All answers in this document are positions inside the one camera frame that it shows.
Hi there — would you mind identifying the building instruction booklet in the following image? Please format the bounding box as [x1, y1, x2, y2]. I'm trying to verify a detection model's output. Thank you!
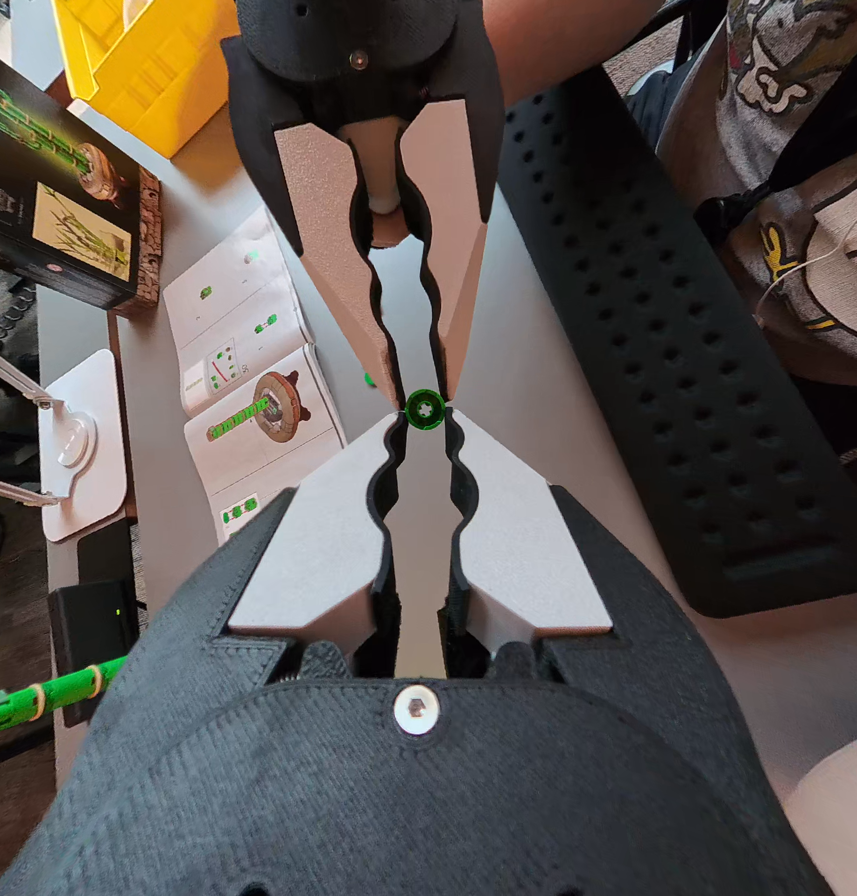
[162, 206, 350, 548]

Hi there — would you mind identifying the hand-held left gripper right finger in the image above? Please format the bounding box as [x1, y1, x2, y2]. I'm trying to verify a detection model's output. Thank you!
[441, 408, 616, 679]

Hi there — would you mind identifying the black power box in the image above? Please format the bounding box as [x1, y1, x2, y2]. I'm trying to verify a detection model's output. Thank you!
[48, 579, 141, 729]

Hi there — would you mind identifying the person's printed shirt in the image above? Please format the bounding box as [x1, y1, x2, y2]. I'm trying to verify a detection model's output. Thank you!
[651, 0, 857, 384]

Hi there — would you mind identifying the toy bamboo stalk in tan pot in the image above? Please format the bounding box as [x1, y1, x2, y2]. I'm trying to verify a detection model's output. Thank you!
[0, 654, 129, 740]

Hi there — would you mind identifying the black shoulder strap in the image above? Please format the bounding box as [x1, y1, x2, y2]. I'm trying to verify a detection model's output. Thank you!
[693, 27, 857, 236]

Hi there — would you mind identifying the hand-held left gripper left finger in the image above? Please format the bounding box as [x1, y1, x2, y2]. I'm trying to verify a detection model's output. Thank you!
[229, 412, 408, 679]

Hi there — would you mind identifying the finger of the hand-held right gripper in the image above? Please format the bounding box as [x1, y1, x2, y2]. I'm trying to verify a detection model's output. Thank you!
[273, 123, 410, 407]
[399, 97, 488, 406]

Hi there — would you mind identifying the black toy set box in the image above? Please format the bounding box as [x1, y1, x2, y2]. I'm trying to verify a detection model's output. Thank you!
[0, 45, 164, 320]

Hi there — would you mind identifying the person's right forearm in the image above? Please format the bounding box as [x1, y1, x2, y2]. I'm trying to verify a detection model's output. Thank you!
[482, 0, 683, 110]

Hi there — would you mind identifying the grey desk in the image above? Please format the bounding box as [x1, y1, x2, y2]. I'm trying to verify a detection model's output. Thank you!
[36, 98, 857, 795]

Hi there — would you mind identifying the yellow plastic parts bin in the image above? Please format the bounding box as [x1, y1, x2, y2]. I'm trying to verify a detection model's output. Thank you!
[49, 0, 242, 159]

